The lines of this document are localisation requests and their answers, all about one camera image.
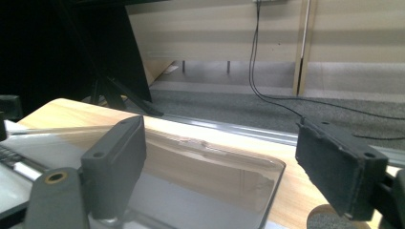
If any round grey stool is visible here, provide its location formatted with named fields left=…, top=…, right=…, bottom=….
left=306, top=204, right=373, bottom=229

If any black tripod stand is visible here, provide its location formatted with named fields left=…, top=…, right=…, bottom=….
left=90, top=75, right=165, bottom=117

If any grey transparent plastic box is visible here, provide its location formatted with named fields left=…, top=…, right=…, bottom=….
left=6, top=124, right=287, bottom=229

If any black curtain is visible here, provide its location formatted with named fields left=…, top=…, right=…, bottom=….
left=0, top=0, right=153, bottom=116

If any wooden counter with cabinets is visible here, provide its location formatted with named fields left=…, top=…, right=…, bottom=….
left=125, top=0, right=405, bottom=96

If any metal rail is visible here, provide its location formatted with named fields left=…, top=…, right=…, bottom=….
left=159, top=114, right=405, bottom=168

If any black cable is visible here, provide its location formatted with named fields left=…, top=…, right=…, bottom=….
left=251, top=0, right=405, bottom=122
left=248, top=0, right=305, bottom=123

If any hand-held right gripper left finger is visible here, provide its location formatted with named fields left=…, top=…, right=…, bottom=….
left=80, top=114, right=147, bottom=221

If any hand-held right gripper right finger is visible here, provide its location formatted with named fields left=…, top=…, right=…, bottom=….
left=295, top=120, right=389, bottom=221

